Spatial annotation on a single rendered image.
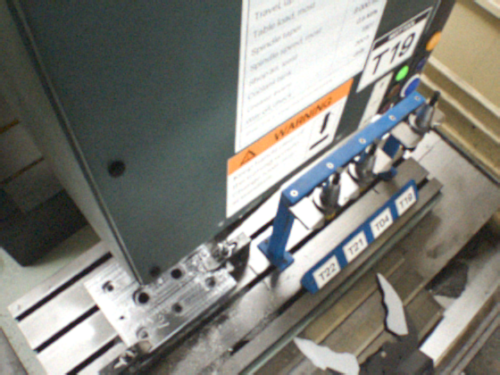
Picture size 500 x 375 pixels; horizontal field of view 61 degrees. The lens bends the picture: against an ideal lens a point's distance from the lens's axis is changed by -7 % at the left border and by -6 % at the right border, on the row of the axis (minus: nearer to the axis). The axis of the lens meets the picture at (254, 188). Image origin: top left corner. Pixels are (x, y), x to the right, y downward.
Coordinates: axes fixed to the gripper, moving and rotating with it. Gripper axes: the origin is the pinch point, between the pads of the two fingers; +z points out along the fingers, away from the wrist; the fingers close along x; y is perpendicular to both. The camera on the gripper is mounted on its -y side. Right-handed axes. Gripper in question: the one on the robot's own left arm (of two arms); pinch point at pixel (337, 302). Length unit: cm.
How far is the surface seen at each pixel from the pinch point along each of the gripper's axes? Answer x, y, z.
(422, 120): 53, 20, 22
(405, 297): 46, 73, -6
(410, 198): 57, 52, 15
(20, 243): -43, 69, 75
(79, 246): -29, 83, 71
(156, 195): -16.7, -29.0, 11.4
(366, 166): 31.1, 18.9, 19.8
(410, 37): 14.6, -27.9, 14.0
